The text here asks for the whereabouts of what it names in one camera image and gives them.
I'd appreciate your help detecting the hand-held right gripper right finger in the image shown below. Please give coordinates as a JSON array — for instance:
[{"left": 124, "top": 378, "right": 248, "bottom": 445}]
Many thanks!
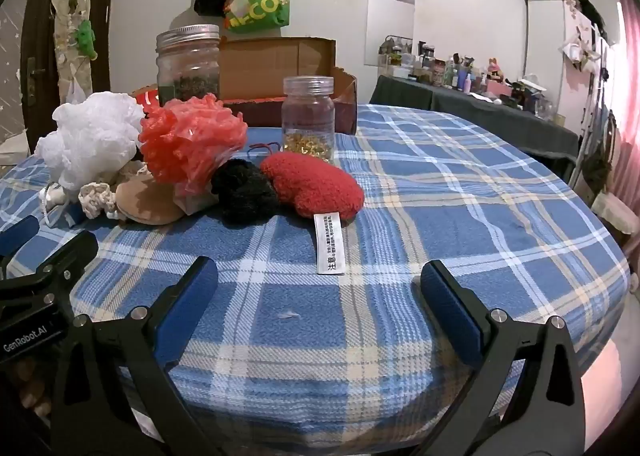
[{"left": 420, "top": 260, "right": 586, "bottom": 456}]

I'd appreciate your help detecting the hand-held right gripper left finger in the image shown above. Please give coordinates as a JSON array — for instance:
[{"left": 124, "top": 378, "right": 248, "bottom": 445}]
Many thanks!
[{"left": 50, "top": 256, "right": 220, "bottom": 456}]

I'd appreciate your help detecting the cardboard box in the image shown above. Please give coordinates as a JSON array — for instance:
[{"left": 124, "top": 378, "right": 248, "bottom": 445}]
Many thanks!
[{"left": 132, "top": 36, "right": 359, "bottom": 137}]

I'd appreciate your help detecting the tan felt pouch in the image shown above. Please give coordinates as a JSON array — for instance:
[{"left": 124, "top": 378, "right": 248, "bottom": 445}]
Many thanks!
[{"left": 114, "top": 174, "right": 187, "bottom": 226}]

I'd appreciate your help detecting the white soft packet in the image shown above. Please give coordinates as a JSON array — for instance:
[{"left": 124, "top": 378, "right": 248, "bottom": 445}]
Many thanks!
[{"left": 43, "top": 185, "right": 69, "bottom": 210}]

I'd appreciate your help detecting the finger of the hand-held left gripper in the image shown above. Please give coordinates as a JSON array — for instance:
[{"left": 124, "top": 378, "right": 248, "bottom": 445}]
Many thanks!
[
  {"left": 0, "top": 230, "right": 100, "bottom": 305},
  {"left": 0, "top": 215, "right": 41, "bottom": 257}
]

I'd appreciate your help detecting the row of cosmetic bottles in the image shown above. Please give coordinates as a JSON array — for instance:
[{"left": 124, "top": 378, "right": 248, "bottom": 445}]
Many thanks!
[{"left": 377, "top": 34, "right": 557, "bottom": 117}]

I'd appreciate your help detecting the white plastic bag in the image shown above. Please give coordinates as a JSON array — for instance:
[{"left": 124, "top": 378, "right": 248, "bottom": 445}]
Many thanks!
[{"left": 64, "top": 74, "right": 89, "bottom": 107}]

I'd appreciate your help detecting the pink curtain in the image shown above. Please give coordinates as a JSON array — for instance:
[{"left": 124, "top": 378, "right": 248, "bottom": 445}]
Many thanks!
[{"left": 614, "top": 0, "right": 640, "bottom": 189}]

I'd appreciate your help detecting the red hair elastic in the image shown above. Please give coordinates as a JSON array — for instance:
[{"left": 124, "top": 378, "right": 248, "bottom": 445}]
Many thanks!
[{"left": 244, "top": 140, "right": 282, "bottom": 157}]

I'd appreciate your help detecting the dark wooden door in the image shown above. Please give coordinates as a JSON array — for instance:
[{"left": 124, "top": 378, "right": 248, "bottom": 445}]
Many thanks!
[{"left": 19, "top": 0, "right": 122, "bottom": 157}]

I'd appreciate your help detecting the beige cloth bundle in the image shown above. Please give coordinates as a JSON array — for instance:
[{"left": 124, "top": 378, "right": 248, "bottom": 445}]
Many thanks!
[{"left": 172, "top": 183, "right": 219, "bottom": 216}]

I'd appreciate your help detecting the cream crochet scrunchie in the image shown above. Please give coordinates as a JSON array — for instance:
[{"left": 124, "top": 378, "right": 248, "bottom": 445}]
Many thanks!
[{"left": 78, "top": 180, "right": 122, "bottom": 220}]

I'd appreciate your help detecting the blue plaid blanket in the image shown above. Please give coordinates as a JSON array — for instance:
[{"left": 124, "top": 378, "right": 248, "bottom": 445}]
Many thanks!
[{"left": 0, "top": 102, "right": 632, "bottom": 453}]

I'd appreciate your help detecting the white mesh bath pouf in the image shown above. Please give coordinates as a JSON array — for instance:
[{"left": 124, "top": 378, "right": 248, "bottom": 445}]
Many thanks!
[{"left": 34, "top": 91, "right": 147, "bottom": 193}]

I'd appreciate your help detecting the green plush toy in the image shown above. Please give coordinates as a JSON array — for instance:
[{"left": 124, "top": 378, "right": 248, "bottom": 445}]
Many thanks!
[{"left": 74, "top": 20, "right": 99, "bottom": 60}]

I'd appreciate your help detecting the red plush heart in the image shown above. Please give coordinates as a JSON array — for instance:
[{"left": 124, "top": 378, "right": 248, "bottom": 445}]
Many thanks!
[{"left": 259, "top": 151, "right": 366, "bottom": 275}]

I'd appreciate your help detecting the dark cloth covered dresser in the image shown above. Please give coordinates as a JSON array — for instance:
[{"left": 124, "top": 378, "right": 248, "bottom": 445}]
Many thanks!
[{"left": 369, "top": 74, "right": 581, "bottom": 177}]

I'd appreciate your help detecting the red mesh bath pouf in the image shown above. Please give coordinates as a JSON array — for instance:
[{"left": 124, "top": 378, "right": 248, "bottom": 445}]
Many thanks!
[{"left": 138, "top": 92, "right": 250, "bottom": 197}]

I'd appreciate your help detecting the black fluffy scrunchie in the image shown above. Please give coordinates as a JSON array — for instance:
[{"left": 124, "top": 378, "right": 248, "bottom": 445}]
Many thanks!
[{"left": 210, "top": 159, "right": 282, "bottom": 229}]

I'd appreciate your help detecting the person's left hand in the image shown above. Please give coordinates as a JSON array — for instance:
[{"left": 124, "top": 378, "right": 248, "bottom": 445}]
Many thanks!
[{"left": 17, "top": 361, "right": 54, "bottom": 420}]

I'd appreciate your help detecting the white cabinet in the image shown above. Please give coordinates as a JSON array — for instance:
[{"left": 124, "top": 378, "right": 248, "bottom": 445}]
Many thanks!
[{"left": 522, "top": 0, "right": 602, "bottom": 123}]

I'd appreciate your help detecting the wall mirror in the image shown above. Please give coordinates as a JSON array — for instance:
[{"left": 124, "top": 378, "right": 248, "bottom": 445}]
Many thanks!
[{"left": 363, "top": 0, "right": 416, "bottom": 68}]

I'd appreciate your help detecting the glass jar with metal lid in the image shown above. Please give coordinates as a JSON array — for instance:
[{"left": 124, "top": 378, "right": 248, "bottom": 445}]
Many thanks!
[{"left": 155, "top": 24, "right": 222, "bottom": 105}]

